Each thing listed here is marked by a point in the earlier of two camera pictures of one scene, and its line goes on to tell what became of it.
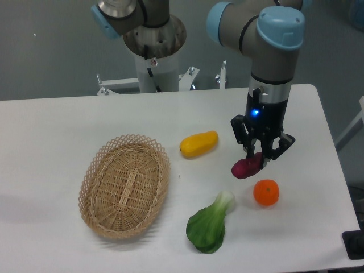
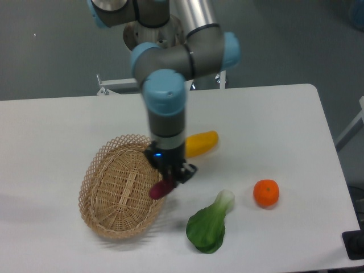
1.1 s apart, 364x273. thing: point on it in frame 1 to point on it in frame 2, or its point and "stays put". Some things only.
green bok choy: x=206 y=228 stays put
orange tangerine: x=266 y=192 stays put
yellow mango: x=198 y=144 stays put
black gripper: x=261 y=127 to x=172 y=162
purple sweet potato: x=245 y=168 to x=160 y=189
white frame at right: x=354 y=128 stays put
